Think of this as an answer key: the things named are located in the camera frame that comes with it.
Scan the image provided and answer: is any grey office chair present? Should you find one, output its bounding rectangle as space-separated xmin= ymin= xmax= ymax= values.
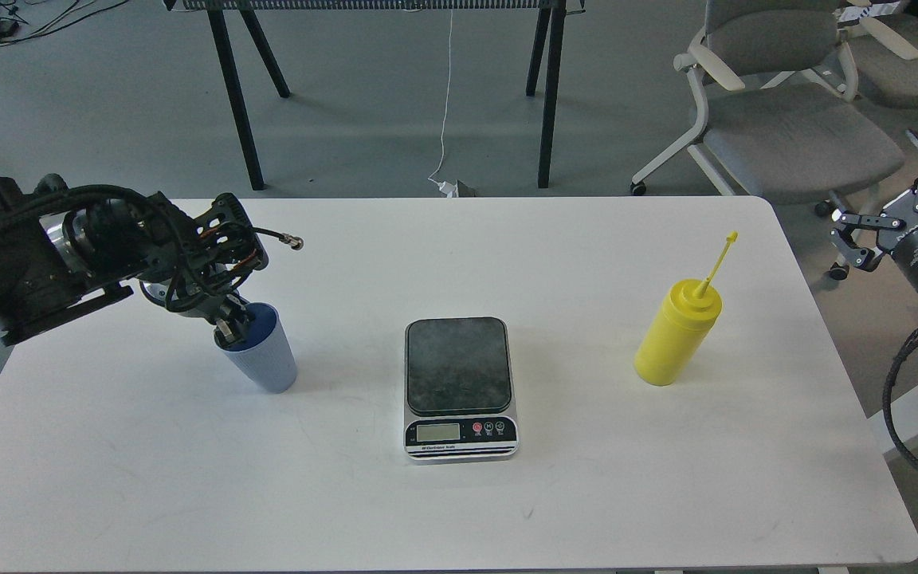
xmin=838 ymin=1 xmax=918 ymax=108
xmin=630 ymin=1 xmax=906 ymax=206

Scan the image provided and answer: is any white hanging cable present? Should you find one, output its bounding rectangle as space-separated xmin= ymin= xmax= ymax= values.
xmin=427 ymin=8 xmax=460 ymax=199

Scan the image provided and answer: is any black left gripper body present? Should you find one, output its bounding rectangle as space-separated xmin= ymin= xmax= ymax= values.
xmin=139 ymin=193 xmax=269 ymax=320

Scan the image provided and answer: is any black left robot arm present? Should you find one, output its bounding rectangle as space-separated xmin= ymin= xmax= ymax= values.
xmin=0 ymin=174 xmax=269 ymax=350

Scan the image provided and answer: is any yellow squeeze bottle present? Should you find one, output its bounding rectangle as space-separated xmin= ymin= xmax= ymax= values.
xmin=634 ymin=231 xmax=739 ymax=386

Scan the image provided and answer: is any black metal frame table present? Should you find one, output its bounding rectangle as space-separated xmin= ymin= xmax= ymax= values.
xmin=181 ymin=1 xmax=572 ymax=191

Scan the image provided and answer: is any blue ribbed plastic cup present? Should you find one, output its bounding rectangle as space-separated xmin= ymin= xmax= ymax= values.
xmin=214 ymin=302 xmax=298 ymax=395

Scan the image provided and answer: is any digital kitchen scale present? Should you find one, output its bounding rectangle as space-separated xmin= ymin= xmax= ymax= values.
xmin=403 ymin=316 xmax=520 ymax=464

